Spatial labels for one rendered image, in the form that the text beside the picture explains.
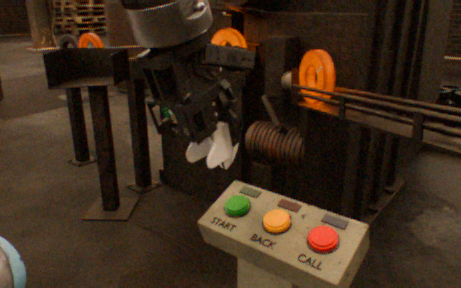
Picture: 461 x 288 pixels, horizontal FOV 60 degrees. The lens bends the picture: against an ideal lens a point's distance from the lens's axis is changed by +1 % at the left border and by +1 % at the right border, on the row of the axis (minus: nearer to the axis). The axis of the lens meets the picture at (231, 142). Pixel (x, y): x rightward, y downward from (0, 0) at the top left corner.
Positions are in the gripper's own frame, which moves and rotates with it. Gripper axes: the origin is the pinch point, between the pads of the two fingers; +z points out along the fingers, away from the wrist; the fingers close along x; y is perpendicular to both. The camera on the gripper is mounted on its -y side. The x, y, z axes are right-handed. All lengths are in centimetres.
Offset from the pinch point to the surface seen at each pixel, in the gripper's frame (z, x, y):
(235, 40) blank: 18, -55, -75
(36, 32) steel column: 142, -698, -307
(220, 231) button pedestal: 10.4, 0.0, 5.6
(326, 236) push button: 9.4, 15.2, 0.6
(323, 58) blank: 14, -12, -58
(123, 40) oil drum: 90, -305, -203
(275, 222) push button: 9.3, 7.5, 1.3
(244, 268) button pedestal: 16.5, 3.6, 6.4
